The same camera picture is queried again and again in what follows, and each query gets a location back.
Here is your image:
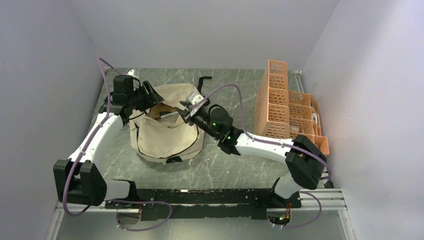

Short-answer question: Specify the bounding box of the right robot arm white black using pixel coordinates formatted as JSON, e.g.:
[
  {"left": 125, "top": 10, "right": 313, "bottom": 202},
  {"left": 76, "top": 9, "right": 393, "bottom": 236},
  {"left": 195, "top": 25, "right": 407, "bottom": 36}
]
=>
[{"left": 177, "top": 100, "right": 327, "bottom": 207}]

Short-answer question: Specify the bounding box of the beige canvas backpack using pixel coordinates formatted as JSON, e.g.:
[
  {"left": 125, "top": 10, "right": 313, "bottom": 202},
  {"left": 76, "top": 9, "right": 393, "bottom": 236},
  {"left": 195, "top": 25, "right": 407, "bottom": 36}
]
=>
[{"left": 129, "top": 83, "right": 205, "bottom": 165}]

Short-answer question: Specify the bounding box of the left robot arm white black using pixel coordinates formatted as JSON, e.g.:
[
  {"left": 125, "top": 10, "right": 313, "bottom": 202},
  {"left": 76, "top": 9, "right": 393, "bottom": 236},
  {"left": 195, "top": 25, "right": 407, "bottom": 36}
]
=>
[{"left": 53, "top": 74, "right": 164, "bottom": 208}]

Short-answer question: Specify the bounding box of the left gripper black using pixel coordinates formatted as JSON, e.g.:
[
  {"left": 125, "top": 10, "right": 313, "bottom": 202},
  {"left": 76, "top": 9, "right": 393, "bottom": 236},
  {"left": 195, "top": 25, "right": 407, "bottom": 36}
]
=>
[{"left": 127, "top": 80, "right": 164, "bottom": 112}]

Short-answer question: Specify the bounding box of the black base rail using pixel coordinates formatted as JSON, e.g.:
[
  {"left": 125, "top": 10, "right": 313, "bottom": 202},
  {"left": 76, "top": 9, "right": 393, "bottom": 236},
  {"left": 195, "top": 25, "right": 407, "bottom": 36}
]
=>
[{"left": 104, "top": 188, "right": 302, "bottom": 221}]

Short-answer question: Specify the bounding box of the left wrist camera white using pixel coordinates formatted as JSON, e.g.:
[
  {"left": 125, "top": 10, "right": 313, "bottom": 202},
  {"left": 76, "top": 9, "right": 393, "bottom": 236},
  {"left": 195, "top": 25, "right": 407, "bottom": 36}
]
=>
[{"left": 127, "top": 68, "right": 138, "bottom": 78}]

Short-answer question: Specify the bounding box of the orange plastic file organizer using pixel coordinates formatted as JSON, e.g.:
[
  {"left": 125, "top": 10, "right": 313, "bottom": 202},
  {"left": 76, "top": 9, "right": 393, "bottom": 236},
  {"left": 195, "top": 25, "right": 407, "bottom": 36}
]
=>
[{"left": 253, "top": 60, "right": 330, "bottom": 156}]

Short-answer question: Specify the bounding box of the purple cable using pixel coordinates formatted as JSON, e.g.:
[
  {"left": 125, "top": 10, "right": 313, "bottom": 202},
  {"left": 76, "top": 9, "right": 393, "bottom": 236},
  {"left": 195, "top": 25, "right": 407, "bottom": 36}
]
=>
[
  {"left": 62, "top": 57, "right": 173, "bottom": 232},
  {"left": 192, "top": 83, "right": 333, "bottom": 230}
]

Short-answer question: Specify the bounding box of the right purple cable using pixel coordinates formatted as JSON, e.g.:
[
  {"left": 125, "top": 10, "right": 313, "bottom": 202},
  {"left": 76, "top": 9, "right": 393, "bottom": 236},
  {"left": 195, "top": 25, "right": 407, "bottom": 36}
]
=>
[{"left": 192, "top": 83, "right": 333, "bottom": 230}]

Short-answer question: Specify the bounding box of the white red marker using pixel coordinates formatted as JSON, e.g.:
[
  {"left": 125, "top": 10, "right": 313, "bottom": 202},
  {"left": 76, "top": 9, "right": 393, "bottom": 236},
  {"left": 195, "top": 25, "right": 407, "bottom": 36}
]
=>
[{"left": 159, "top": 111, "right": 179, "bottom": 119}]

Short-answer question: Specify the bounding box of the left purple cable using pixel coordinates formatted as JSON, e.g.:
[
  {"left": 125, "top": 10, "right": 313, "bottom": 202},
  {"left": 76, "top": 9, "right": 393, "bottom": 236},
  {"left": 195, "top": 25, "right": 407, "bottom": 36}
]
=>
[{"left": 62, "top": 57, "right": 173, "bottom": 232}]

